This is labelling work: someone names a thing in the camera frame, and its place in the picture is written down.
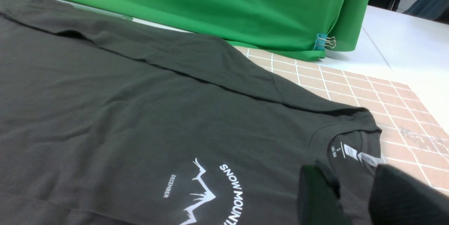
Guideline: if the dark gray long-sleeve shirt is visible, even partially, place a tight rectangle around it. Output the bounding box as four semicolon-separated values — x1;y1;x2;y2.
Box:
0;0;381;225

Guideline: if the beige checkered table mat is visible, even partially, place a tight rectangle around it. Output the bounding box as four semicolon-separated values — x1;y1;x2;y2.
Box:
237;46;449;195

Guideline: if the teal binder clip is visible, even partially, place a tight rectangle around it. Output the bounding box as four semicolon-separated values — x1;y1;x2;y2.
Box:
313;33;336;51

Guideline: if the green backdrop cloth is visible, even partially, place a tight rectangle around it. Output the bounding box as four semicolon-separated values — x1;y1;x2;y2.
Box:
68;0;369;61

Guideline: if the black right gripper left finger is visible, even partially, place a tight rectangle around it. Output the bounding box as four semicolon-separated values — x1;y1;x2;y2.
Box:
297;165;351;225

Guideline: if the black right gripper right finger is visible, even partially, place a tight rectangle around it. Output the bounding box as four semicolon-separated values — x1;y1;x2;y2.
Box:
368;164;449;225

